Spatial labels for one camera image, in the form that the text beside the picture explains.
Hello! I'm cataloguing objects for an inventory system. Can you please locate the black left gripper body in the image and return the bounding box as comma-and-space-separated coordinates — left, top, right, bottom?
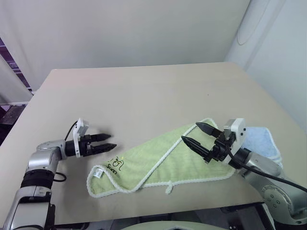
79, 134, 97, 158

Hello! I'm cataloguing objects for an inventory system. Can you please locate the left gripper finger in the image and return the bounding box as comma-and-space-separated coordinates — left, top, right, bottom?
94, 143, 118, 154
92, 133, 112, 142

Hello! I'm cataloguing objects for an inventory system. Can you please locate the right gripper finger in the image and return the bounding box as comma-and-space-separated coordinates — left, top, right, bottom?
195, 122, 224, 138
180, 135, 212, 161

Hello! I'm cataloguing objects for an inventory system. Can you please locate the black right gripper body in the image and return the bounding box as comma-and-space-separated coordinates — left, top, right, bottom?
205, 131, 237, 166

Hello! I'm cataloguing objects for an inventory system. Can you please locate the green towel with white trim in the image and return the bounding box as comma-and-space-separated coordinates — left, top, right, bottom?
86, 117, 237, 199

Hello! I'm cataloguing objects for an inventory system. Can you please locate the folded light blue towel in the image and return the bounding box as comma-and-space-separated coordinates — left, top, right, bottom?
242, 126, 284, 173

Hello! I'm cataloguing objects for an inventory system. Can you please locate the grey robot torso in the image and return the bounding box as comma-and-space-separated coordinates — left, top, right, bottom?
115, 219, 240, 230

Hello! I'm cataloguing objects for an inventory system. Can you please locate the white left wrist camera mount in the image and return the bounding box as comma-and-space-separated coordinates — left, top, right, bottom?
72, 117, 90, 158

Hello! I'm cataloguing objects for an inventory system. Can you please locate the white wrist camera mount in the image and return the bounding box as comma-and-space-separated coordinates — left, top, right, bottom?
72, 117, 90, 158
223, 118, 247, 154

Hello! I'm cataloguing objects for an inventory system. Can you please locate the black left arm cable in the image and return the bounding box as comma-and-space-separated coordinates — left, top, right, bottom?
53, 121, 80, 183

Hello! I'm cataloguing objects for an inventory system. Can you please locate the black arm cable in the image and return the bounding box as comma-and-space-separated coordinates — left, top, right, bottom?
224, 143, 307, 194
53, 121, 80, 183

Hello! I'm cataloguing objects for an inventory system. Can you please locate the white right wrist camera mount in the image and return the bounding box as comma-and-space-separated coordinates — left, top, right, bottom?
223, 118, 247, 154

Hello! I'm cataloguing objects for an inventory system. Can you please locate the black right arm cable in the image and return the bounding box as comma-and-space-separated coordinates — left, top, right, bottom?
224, 143, 307, 194

